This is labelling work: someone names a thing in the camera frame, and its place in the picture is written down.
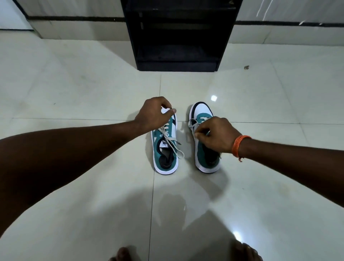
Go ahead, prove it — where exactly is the black wooden shelf unit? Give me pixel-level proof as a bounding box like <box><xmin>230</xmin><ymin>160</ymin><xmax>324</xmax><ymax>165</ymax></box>
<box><xmin>120</xmin><ymin>0</ymin><xmax>244</xmax><ymax>72</ymax></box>

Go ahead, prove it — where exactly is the teal and white sneaker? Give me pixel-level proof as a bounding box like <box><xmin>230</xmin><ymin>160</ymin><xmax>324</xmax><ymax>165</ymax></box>
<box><xmin>189</xmin><ymin>102</ymin><xmax>222</xmax><ymax>174</ymax></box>
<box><xmin>150</xmin><ymin>106</ymin><xmax>185</xmax><ymax>175</ymax></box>

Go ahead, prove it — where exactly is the person's right foot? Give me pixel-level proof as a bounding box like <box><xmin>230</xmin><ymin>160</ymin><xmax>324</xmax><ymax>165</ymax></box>
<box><xmin>231</xmin><ymin>240</ymin><xmax>263</xmax><ymax>261</ymax></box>

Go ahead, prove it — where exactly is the person's foot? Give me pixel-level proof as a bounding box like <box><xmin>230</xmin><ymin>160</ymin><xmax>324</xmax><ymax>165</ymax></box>
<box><xmin>231</xmin><ymin>240</ymin><xmax>263</xmax><ymax>261</ymax></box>
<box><xmin>109</xmin><ymin>247</ymin><xmax>142</xmax><ymax>261</ymax></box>

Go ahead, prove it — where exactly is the person's right hand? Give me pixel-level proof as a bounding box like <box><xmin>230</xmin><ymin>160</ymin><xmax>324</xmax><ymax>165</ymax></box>
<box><xmin>194</xmin><ymin>116</ymin><xmax>243</xmax><ymax>154</ymax></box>

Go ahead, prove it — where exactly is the orange thread wristband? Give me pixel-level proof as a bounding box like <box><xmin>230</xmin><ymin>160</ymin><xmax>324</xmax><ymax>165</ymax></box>
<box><xmin>231</xmin><ymin>135</ymin><xmax>252</xmax><ymax>163</ymax></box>

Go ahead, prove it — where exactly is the person's left foot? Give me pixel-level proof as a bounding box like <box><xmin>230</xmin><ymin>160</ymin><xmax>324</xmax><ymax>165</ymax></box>
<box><xmin>109</xmin><ymin>247</ymin><xmax>142</xmax><ymax>261</ymax></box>

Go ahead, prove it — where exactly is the person's left forearm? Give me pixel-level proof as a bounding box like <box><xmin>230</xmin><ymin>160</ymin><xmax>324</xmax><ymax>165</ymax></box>
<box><xmin>0</xmin><ymin>119</ymin><xmax>141</xmax><ymax>235</ymax></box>

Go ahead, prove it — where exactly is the person's right forearm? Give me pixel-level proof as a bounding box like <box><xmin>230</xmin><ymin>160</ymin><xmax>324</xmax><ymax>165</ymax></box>
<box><xmin>238</xmin><ymin>137</ymin><xmax>344</xmax><ymax>208</ymax></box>

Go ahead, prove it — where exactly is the person's left hand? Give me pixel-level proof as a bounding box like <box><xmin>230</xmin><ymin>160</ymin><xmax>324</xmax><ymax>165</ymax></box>
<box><xmin>134</xmin><ymin>96</ymin><xmax>177</xmax><ymax>135</ymax></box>

